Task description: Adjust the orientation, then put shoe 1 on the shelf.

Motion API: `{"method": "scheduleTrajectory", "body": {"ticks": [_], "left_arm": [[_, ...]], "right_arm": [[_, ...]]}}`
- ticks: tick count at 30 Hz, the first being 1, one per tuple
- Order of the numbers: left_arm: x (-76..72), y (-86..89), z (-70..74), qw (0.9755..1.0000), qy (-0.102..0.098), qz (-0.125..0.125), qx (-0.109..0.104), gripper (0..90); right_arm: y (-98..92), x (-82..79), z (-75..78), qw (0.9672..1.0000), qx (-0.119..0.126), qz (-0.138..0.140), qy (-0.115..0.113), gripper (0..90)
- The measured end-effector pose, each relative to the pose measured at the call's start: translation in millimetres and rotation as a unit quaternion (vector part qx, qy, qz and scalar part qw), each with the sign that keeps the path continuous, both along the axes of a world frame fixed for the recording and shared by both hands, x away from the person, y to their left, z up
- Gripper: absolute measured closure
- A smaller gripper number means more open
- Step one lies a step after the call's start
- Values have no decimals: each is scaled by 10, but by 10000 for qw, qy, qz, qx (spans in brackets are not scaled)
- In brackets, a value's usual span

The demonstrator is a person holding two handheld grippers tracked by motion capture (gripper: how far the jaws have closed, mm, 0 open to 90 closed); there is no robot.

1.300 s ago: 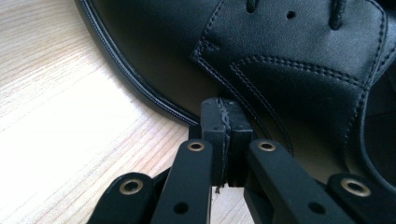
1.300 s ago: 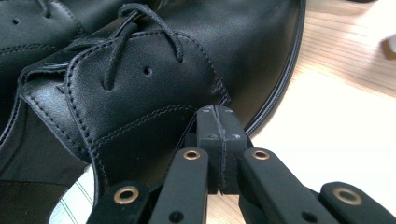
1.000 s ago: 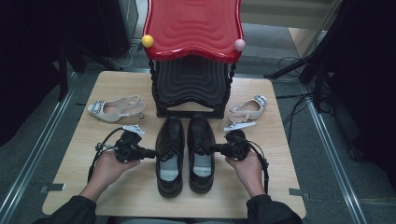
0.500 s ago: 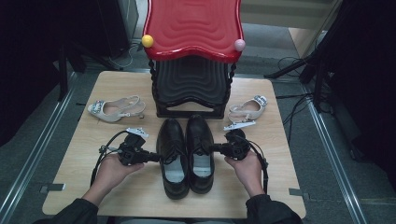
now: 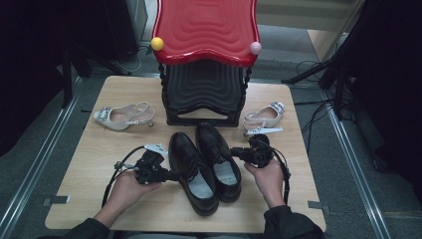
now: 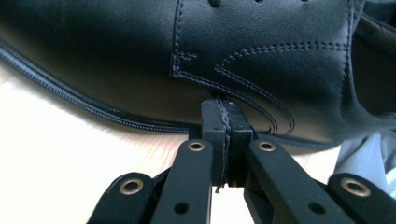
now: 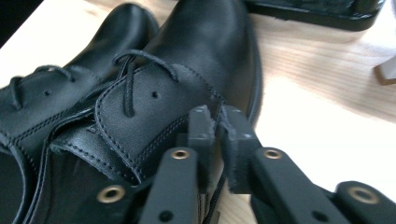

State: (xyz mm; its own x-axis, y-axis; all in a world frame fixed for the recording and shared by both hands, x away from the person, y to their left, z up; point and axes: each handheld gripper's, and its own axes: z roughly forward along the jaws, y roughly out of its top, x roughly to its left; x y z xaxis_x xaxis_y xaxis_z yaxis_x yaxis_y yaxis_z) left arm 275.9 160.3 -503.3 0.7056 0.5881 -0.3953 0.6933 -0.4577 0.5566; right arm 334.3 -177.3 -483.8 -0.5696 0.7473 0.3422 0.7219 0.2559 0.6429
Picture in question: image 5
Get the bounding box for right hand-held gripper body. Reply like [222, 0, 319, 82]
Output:
[243, 126, 284, 169]

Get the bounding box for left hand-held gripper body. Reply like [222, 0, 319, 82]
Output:
[133, 142, 169, 185]

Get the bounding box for black leather shoe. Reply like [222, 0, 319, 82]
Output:
[194, 121, 243, 203]
[167, 131, 221, 217]

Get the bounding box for white slingback heel shoe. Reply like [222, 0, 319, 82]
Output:
[242, 101, 287, 132]
[93, 101, 156, 131]

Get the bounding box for red and black shoe rack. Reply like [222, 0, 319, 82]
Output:
[151, 0, 263, 127]

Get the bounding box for person's right hand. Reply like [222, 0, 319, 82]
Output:
[243, 158, 287, 209]

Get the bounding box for person's left hand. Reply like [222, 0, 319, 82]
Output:
[105, 170, 163, 217]

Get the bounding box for grey tape piece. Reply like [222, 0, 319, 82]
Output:
[308, 200, 331, 214]
[42, 194, 72, 207]

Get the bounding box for black metal stand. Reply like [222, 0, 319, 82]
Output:
[281, 49, 353, 120]
[61, 43, 133, 109]

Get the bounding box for pink ball knob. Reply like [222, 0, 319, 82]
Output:
[249, 41, 263, 56]

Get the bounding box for yellow ball knob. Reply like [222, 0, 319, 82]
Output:
[150, 36, 165, 52]

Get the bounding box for dark curtain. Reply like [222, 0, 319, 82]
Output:
[347, 0, 422, 200]
[0, 0, 107, 157]

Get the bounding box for right hand-held gripper cable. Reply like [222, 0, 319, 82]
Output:
[262, 138, 293, 205]

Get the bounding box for black floor cables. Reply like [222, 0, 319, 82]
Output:
[293, 59, 336, 154]

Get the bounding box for metal floor rail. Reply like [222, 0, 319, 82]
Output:
[319, 89, 393, 239]
[0, 77, 84, 239]

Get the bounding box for white floor cable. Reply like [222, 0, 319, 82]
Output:
[116, 46, 151, 75]

